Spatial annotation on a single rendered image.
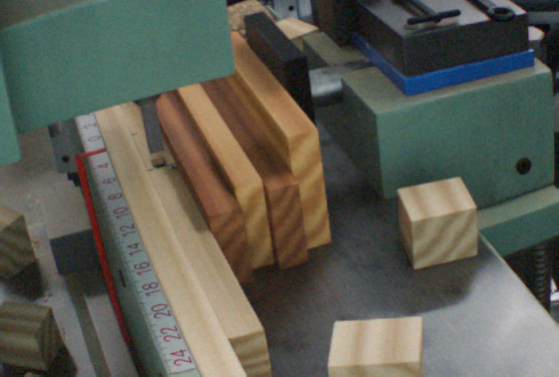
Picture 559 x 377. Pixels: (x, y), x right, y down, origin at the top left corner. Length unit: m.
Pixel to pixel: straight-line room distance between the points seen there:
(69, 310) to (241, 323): 0.30
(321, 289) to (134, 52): 0.17
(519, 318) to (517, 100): 0.18
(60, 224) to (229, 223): 0.24
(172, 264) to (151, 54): 0.12
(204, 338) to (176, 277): 0.06
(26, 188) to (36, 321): 1.99
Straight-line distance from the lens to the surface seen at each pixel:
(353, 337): 0.51
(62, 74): 0.62
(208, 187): 0.64
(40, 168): 2.82
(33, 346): 0.75
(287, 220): 0.63
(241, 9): 0.94
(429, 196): 0.63
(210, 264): 0.59
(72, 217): 0.84
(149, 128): 0.67
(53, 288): 0.85
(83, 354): 0.77
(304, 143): 0.63
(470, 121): 0.70
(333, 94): 0.72
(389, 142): 0.68
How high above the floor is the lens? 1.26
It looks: 29 degrees down
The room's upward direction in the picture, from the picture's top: 8 degrees counter-clockwise
